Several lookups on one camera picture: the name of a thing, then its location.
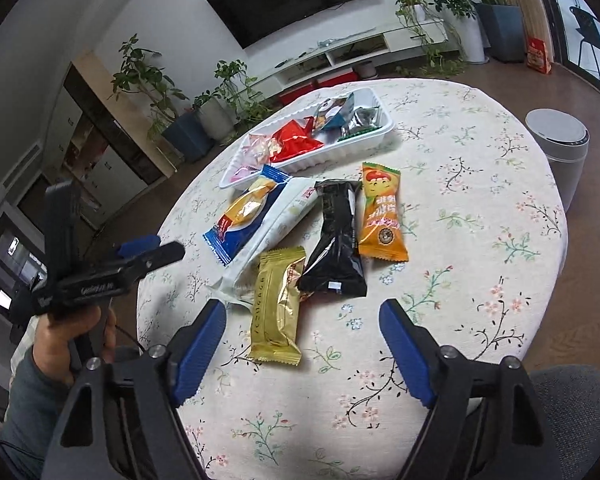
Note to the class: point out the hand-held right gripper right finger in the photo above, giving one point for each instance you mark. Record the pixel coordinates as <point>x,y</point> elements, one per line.
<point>405,355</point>

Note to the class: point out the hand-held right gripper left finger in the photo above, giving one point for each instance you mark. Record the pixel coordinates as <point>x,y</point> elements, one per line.
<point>200,355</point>

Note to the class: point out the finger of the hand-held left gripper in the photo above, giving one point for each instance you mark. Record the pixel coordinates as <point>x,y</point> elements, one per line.
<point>160,256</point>
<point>137,246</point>

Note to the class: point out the gold foil snack packet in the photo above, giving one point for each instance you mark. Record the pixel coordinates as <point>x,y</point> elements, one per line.
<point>275,305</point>

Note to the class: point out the blue yellow cake packet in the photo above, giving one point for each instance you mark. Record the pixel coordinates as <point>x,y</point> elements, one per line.
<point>245,210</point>

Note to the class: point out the long white snack packet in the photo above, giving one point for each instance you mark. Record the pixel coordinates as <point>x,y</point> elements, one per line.
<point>285,220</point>

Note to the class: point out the black snack packet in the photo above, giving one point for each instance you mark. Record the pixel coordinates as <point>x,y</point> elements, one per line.
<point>335,240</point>

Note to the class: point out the orange snack packet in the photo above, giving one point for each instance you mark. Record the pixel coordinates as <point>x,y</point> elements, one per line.
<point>380,210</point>

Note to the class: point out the small red foil snack packet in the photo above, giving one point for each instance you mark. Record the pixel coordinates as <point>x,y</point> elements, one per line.
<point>262,147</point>

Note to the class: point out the blue panda snack packet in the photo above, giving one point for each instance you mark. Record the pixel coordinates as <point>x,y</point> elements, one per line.
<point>332,112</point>

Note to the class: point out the silver green snack packet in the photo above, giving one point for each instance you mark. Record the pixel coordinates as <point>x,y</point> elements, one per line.
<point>362,119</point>

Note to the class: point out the white plastic tray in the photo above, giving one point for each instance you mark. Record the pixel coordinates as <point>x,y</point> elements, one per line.
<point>372,96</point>

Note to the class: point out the person's left forearm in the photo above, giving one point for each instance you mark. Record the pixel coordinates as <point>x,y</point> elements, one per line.
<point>30,410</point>

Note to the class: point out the person's left hand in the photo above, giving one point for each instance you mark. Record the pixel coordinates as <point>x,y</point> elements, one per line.
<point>55,345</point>

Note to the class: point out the white storage cabinet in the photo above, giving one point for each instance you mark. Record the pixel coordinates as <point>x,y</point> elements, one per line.
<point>115,180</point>

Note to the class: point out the floral tablecloth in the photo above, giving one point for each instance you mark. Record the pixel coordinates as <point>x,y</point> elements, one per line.
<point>480,260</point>

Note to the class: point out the tall plant in blue pot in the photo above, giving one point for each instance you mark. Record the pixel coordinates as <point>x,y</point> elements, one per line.
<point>187,135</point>

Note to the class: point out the plant in grey ribbed pot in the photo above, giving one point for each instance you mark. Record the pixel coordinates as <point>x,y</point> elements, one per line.
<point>215,120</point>

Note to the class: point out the trailing green vine plant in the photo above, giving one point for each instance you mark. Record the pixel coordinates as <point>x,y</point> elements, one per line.
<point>245,105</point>

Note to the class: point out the red storage box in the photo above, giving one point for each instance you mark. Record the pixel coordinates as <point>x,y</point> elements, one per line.
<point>295,94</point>
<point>336,81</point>

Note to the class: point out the grey round trash bin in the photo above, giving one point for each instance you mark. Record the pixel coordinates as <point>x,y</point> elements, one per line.
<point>557,160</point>

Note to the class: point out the small grey plant pot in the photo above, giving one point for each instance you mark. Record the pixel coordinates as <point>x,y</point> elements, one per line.
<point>365,69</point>

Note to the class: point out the white television cabinet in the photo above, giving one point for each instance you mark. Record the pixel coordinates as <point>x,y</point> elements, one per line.
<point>375,45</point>

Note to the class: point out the bushy plant in white pot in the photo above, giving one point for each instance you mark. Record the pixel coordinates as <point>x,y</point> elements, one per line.
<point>472,40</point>

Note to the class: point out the red box on floor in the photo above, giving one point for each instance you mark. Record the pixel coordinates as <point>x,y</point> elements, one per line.
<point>538,55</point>

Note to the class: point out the large-leaf plant in blue pot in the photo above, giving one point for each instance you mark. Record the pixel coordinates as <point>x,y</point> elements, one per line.
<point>502,30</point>

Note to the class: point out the hanging vine plant on cabinet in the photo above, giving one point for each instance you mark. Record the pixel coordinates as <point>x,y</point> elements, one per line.
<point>410,2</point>

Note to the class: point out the beige curtain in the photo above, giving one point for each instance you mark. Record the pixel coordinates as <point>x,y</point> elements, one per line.
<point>535,10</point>

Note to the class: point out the black balcony chair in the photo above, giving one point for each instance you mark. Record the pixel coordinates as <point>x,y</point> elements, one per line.
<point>587,25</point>

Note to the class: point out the black wall television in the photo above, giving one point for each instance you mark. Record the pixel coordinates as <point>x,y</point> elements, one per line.
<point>290,0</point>

